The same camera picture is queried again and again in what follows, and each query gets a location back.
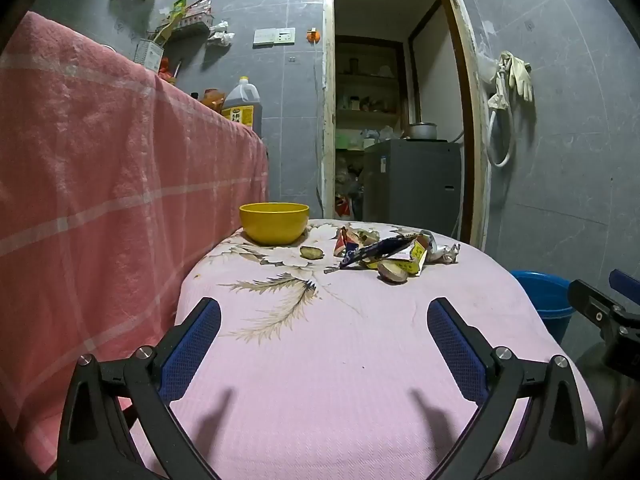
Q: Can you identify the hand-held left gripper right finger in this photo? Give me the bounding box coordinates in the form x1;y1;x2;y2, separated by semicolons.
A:
426;297;590;480

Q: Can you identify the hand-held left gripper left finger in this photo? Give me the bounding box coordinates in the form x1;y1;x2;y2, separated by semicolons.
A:
57;297;223;480

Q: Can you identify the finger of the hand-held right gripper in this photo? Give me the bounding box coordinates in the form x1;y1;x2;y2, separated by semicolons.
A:
608;268;640;307
568;279;629;332

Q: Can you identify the blue plastic bucket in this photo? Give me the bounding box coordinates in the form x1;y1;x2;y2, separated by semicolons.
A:
510;270;578;346

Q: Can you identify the silver foil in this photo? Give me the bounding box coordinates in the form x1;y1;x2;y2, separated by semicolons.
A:
419;230;462;266

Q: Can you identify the yellow carton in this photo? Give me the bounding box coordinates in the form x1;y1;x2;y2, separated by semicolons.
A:
360;237;431;277

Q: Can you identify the brown potato piece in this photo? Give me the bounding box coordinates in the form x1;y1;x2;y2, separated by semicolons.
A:
376;260;410;285

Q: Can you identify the dark blue snack wrapper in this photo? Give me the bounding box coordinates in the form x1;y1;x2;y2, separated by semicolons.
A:
339;232;418;270

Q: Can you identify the red paper wrapper strip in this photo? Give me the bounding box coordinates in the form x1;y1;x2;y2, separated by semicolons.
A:
334;226;361;258

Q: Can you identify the pink floral tablecloth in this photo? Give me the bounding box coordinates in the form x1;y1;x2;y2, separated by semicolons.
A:
117;217;606;480

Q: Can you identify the yellow bowl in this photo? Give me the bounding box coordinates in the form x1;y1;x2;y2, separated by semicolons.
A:
238;202;311;247

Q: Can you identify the pink checked towel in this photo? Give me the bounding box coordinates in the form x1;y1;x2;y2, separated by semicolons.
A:
0;10;271;476

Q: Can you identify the metal pot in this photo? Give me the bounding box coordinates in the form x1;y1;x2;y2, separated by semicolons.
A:
402;121;438;141

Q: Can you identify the light green container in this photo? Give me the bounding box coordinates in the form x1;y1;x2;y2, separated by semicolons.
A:
336;130;366;151

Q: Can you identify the orange packet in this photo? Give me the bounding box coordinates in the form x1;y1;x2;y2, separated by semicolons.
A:
200;89;226;113

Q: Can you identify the cooking oil bottle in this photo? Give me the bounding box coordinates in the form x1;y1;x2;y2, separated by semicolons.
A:
220;76;264;140

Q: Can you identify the clear plastic bag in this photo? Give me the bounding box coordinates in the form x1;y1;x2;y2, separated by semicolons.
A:
475;50;501;91

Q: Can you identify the storage shelf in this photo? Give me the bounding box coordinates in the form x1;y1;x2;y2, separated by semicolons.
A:
335;35;408;151

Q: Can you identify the metal utensil holder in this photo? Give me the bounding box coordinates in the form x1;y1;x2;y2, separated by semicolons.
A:
135;37;163;72

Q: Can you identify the crumpled white plastic bag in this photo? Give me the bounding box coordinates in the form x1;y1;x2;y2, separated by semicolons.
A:
207;20;236;47

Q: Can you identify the white sprayer hose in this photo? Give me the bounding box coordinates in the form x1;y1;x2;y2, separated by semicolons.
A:
486;67;516;168

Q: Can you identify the wooden door frame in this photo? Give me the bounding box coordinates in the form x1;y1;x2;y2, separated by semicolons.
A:
320;0;493;253

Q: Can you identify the white wall switch panel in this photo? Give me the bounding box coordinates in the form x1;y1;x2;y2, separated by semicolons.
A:
252;26;297;47

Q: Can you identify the wall rack with packets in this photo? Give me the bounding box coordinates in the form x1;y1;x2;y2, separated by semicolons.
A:
160;0;215;41

